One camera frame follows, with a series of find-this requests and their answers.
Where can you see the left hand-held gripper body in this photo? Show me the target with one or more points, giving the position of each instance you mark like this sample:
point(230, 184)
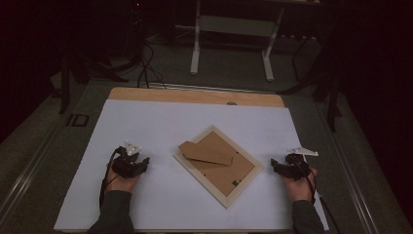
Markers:
point(125, 164)

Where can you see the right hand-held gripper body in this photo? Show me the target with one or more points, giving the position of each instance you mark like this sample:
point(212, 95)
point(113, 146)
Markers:
point(297, 165)

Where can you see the wooden picture frame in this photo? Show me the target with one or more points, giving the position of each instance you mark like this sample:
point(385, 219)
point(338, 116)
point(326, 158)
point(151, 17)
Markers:
point(224, 175)

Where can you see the person's left hand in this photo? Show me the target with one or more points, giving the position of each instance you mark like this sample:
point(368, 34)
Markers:
point(121, 183)

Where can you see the person's right hand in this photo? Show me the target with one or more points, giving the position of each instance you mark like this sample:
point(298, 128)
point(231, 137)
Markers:
point(300, 190)

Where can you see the white table sheet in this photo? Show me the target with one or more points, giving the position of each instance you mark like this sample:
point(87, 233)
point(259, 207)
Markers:
point(162, 123)

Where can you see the black rectangular floor plate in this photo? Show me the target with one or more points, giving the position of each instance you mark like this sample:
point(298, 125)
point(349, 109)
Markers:
point(77, 120)

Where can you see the black tripod stand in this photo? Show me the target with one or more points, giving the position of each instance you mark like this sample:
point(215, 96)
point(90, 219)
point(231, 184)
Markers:
point(329, 87)

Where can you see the metal floor rail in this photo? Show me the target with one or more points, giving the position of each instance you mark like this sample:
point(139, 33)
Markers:
point(352, 175)
point(26, 175)

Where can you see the white metal desk frame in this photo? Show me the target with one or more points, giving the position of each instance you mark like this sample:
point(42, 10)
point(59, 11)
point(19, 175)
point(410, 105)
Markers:
point(195, 48)

